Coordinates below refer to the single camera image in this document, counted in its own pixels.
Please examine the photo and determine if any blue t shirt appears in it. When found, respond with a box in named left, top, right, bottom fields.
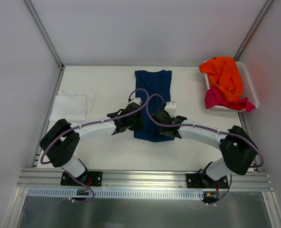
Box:
left=133, top=69, right=175, bottom=143

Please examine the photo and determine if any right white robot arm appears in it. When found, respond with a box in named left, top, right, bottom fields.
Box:
left=152, top=109, right=259, bottom=188

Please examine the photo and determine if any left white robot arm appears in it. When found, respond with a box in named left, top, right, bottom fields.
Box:
left=39, top=101, right=142, bottom=185

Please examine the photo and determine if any pink t shirt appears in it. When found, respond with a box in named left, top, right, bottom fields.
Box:
left=204, top=87, right=256, bottom=112

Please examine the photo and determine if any folded white t shirt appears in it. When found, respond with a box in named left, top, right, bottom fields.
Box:
left=49, top=91, right=95, bottom=123

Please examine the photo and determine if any orange t shirt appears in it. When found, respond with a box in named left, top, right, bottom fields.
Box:
left=199, top=57, right=244, bottom=103

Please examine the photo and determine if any white plastic basket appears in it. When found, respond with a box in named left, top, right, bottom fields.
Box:
left=204, top=61, right=259, bottom=112

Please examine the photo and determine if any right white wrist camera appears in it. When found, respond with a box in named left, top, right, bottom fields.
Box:
left=164, top=102, right=177, bottom=117

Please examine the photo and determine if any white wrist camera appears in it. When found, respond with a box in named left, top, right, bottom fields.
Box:
left=129, top=97, right=142, bottom=106
left=164, top=102, right=177, bottom=117

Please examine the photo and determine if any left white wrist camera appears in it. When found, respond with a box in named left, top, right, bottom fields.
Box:
left=129, top=97, right=142, bottom=106

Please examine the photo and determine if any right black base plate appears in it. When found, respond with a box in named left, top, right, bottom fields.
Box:
left=185, top=171, right=229, bottom=189

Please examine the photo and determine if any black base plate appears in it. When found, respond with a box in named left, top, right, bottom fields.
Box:
left=185, top=171, right=229, bottom=189
left=60, top=171, right=103, bottom=187

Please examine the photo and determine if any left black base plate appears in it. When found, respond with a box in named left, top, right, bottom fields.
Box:
left=60, top=171, right=103, bottom=187

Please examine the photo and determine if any aluminium mounting rail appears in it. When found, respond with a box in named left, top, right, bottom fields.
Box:
left=17, top=168, right=274, bottom=192

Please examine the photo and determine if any white slotted cable duct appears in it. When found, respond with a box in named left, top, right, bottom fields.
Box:
left=27, top=188, right=204, bottom=200

